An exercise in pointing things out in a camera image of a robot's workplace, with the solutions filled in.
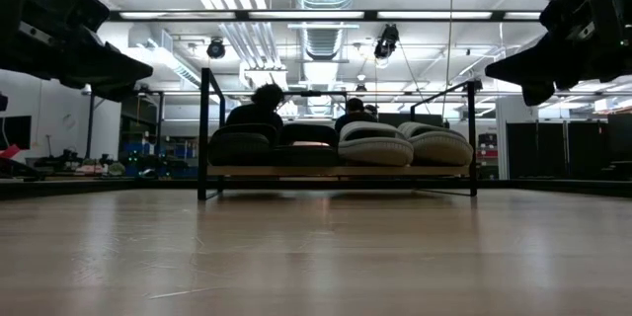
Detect red bin shelf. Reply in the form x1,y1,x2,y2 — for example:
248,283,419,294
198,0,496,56
477,131,499,180

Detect pale grey foam slide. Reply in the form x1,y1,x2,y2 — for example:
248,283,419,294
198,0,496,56
398,120,474,168
337,120,415,168

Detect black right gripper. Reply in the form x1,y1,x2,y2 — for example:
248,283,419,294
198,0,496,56
484,0,632,108

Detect black rubber slide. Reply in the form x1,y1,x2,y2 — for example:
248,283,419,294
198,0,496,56
273,122,341,168
207,122,279,168

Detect person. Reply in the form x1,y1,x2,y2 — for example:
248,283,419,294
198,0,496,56
225,82,286,132
334,97,380,134

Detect wooden shelf with black frame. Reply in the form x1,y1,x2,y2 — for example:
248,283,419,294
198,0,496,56
197,67,479,202

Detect black equipment cabinet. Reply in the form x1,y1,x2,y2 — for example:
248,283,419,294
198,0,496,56
506,113,632,182

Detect cluttered low workbench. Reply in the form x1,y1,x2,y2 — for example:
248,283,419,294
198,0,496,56
23,147,127,179

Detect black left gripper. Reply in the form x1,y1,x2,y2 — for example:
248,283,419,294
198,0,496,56
0,0,154,104

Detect black wall monitor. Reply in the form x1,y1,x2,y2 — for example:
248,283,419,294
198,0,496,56
0,115,33,151

